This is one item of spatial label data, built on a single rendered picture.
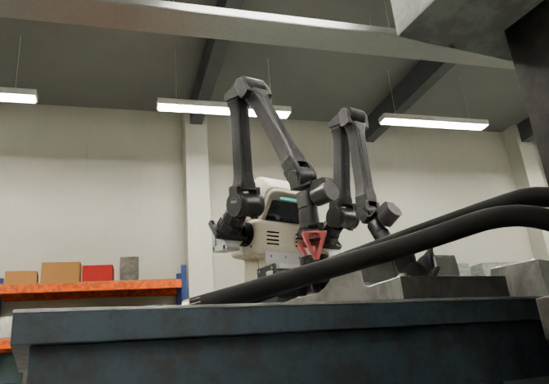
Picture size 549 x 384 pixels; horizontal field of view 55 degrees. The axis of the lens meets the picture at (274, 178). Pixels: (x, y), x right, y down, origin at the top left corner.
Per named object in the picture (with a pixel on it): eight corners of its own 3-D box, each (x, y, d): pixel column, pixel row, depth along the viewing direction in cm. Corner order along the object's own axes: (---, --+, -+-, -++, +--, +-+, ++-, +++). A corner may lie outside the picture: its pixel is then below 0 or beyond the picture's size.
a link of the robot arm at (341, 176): (343, 118, 210) (324, 113, 204) (368, 109, 199) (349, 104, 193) (345, 230, 200) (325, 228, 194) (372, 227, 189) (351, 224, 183)
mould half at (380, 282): (287, 337, 136) (283, 284, 140) (372, 332, 146) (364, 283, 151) (405, 310, 93) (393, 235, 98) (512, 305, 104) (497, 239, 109)
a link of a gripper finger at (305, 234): (326, 262, 145) (322, 229, 148) (330, 256, 138) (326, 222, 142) (301, 265, 144) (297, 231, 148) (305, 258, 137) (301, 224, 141)
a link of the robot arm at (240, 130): (242, 90, 183) (218, 85, 176) (268, 78, 173) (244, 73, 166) (250, 218, 176) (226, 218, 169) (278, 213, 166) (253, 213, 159)
